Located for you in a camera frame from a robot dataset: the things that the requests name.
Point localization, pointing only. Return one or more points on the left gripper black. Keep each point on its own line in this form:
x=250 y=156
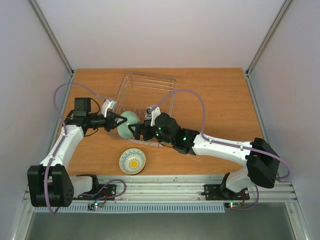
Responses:
x=111 y=123

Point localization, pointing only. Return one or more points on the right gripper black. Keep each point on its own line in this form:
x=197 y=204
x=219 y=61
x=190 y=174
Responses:
x=145 y=131

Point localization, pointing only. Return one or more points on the plain mint green bowl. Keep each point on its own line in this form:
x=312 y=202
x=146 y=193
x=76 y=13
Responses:
x=131 y=119

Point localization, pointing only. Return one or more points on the blue yellow patterned bowl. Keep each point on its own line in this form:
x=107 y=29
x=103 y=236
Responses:
x=132 y=161

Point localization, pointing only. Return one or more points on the wire dish rack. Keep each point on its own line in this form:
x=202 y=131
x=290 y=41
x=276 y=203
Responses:
x=138 y=91

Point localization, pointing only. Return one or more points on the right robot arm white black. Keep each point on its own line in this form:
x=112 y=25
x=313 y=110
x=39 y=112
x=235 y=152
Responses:
x=258 y=160

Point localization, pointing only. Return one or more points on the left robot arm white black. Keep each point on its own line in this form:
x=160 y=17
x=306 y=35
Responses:
x=49 y=182

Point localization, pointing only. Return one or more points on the left controller board with leds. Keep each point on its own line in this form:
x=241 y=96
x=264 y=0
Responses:
x=94 y=206

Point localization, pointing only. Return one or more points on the controller board with leds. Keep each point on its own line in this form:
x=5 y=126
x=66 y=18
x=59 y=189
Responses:
x=94 y=206
x=233 y=205

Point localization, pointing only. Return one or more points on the right controller board with leds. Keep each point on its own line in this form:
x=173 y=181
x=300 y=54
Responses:
x=233 y=205

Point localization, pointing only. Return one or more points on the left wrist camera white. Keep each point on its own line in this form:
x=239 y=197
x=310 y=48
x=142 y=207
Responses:
x=108 y=105

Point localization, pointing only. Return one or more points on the aluminium rail frame front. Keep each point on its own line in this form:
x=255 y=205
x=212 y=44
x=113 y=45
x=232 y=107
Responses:
x=188 y=188

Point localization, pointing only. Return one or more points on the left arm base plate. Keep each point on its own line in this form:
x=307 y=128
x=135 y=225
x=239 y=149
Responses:
x=110 y=190

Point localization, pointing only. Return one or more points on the slotted cable duct grey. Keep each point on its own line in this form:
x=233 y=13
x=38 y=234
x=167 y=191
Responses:
x=140 y=208

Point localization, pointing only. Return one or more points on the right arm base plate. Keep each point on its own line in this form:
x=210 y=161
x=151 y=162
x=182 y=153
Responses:
x=215 y=192

